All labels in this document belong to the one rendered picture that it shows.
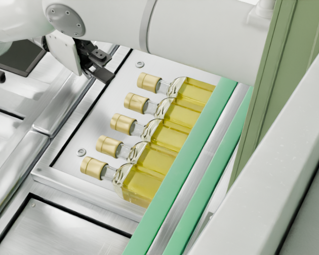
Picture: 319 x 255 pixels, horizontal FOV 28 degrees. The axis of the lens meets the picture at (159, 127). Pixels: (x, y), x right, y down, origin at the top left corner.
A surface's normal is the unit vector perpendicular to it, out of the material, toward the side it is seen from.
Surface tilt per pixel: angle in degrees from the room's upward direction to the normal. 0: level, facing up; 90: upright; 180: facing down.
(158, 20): 93
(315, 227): 90
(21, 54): 90
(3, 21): 84
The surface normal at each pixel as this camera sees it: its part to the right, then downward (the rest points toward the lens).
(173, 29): -0.33, 0.20
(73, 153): -0.06, -0.61
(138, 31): -0.39, 0.53
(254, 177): 0.11, -0.84
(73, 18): -0.26, 0.69
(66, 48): -0.66, 0.58
